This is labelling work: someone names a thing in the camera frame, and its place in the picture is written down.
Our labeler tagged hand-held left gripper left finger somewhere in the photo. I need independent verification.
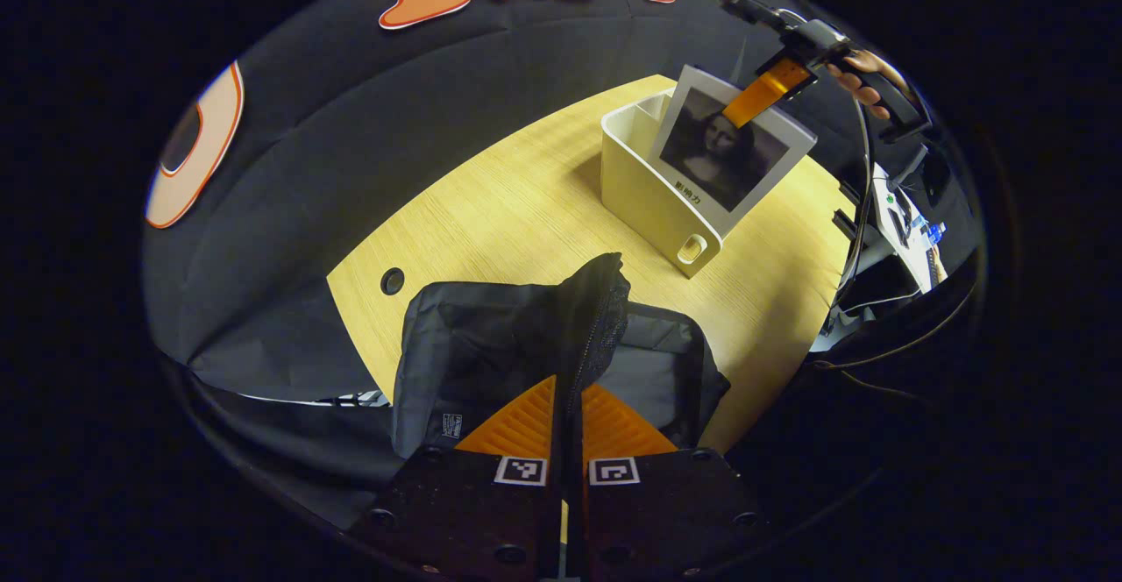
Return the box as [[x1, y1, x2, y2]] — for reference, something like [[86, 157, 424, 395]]
[[349, 375, 564, 579]]

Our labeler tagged white side desk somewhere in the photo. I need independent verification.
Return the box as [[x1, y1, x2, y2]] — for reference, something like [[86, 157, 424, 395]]
[[870, 161, 949, 295]]

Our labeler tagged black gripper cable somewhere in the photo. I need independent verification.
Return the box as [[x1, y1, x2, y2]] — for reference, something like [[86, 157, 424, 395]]
[[824, 91, 877, 320]]

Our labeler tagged white bookshelf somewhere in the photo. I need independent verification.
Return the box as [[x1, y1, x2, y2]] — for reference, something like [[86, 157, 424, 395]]
[[600, 87, 728, 280]]

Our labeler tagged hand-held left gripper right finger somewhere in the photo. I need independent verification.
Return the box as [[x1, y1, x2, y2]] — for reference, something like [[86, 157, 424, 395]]
[[579, 381, 765, 580]]

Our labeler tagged white portrait cover book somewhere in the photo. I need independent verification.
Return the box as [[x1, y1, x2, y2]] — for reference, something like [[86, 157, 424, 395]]
[[650, 64, 819, 238]]

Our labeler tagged black schoolbag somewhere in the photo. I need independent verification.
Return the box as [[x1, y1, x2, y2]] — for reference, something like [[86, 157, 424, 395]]
[[390, 252, 731, 462]]

